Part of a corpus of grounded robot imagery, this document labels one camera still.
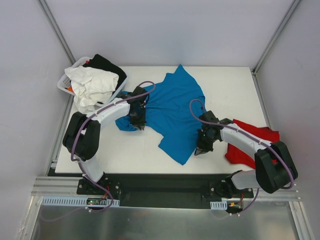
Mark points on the aluminium frame post right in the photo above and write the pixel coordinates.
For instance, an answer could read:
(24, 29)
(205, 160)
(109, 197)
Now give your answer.
(276, 35)

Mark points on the aluminium frame post left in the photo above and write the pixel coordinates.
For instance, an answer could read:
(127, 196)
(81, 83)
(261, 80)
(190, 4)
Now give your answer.
(44, 6)

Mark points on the orange garment in basket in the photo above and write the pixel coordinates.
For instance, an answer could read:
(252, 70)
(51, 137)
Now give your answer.
(69, 89)

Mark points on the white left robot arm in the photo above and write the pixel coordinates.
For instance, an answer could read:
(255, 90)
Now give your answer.
(82, 136)

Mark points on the aluminium frame post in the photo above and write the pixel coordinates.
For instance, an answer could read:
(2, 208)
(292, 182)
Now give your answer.
(276, 35)
(44, 6)

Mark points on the black robot base mount plate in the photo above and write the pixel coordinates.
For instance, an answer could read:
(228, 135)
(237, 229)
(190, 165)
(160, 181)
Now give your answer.
(178, 191)

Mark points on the white slotted cable duct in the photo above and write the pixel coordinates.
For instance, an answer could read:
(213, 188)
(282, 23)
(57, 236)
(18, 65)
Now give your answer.
(219, 205)
(66, 201)

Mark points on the white slotted cable duct left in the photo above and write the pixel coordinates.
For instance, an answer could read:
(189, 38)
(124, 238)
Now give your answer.
(66, 201)

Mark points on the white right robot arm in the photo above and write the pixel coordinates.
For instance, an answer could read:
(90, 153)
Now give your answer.
(274, 166)

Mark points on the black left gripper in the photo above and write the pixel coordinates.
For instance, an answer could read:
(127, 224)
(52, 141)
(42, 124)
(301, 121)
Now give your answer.
(138, 120)

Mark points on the blue t-shirt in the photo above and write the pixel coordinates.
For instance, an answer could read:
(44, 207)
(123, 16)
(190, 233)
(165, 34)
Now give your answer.
(171, 111)

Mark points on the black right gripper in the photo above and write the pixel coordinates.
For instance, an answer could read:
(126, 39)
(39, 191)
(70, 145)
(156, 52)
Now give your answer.
(204, 144)

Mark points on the aluminium table edge rail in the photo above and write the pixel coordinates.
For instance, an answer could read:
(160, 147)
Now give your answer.
(66, 186)

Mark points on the white slotted cable duct right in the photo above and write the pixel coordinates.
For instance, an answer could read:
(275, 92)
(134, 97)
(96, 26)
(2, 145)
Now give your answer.
(219, 205)

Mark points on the red t-shirt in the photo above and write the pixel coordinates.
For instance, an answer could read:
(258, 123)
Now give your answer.
(245, 140)

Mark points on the white t-shirt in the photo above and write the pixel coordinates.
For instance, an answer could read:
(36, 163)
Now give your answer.
(90, 85)

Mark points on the black t-shirt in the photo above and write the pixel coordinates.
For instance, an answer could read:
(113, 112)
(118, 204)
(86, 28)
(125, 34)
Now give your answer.
(99, 62)

